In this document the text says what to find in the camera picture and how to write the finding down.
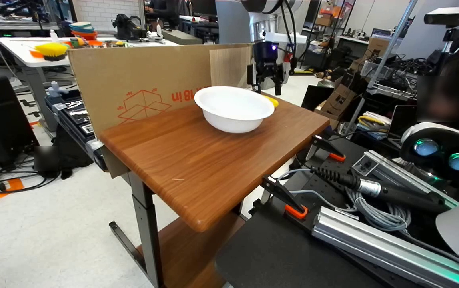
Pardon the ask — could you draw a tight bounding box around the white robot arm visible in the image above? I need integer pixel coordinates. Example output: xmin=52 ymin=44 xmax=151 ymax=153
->
xmin=210 ymin=0 xmax=298 ymax=97

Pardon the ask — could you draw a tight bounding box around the orange black clamp near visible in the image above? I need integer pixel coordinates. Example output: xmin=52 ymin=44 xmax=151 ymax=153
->
xmin=263 ymin=178 xmax=309 ymax=221

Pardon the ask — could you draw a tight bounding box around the black bag on floor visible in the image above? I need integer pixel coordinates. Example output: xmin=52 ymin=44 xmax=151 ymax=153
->
xmin=34 ymin=127 xmax=93 ymax=180

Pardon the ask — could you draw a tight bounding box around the yellow bowl on table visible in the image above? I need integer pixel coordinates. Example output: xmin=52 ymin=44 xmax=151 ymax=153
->
xmin=36 ymin=42 xmax=69 ymax=60

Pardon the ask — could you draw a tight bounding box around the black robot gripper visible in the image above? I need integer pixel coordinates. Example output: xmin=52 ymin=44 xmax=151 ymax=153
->
xmin=248 ymin=42 xmax=284 ymax=97

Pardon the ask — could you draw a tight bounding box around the yellow toy corn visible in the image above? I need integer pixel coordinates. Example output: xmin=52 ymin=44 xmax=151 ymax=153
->
xmin=266 ymin=97 xmax=280 ymax=109

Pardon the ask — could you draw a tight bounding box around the white lab table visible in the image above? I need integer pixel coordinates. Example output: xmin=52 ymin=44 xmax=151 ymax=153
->
xmin=0 ymin=34 xmax=135 ymax=133

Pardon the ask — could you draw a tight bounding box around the orange black clamp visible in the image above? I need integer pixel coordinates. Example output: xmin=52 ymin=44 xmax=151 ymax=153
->
xmin=314 ymin=137 xmax=346 ymax=164
xmin=263 ymin=178 xmax=309 ymax=221

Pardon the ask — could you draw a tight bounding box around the coiled grey cable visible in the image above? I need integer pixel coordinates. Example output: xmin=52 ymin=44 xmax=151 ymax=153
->
xmin=346 ymin=189 xmax=415 ymax=234

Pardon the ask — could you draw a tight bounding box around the small cardboard box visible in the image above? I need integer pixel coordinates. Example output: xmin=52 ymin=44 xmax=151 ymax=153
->
xmin=322 ymin=85 xmax=357 ymax=121

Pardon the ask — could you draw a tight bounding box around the cardboard box wall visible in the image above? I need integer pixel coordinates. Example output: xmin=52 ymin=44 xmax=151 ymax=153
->
xmin=69 ymin=45 xmax=252 ymax=137

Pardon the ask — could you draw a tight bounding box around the aluminium extrusion rail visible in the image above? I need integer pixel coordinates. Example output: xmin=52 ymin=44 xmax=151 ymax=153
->
xmin=312 ymin=209 xmax=459 ymax=288

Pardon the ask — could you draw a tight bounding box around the stereo camera with lenses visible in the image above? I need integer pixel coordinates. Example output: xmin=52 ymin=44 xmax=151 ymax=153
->
xmin=400 ymin=122 xmax=459 ymax=183

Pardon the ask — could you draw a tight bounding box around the white plastic bowl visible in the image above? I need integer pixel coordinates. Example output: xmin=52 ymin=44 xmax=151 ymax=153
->
xmin=194 ymin=87 xmax=276 ymax=135

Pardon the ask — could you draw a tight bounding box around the orange black clamp far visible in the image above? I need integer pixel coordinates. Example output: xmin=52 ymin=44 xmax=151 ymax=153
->
xmin=314 ymin=137 xmax=346 ymax=164

